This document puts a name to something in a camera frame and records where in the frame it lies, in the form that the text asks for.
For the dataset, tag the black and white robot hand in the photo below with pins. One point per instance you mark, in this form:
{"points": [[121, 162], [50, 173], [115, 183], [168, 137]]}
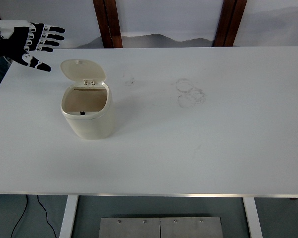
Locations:
{"points": [[17, 42]]}

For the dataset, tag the cream plastic flip-lid trash bin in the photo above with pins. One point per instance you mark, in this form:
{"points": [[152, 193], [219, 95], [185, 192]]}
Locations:
{"points": [[92, 124]]}

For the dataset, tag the mountain landscape screen panel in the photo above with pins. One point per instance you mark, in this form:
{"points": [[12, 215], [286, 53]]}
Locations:
{"points": [[169, 19], [275, 22], [77, 15]]}

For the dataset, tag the white table leg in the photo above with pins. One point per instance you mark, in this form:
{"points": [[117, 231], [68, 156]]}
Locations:
{"points": [[252, 218], [67, 218]]}

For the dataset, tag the grey metal plate with screws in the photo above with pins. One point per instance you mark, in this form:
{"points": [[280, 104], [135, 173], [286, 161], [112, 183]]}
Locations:
{"points": [[139, 229]]}

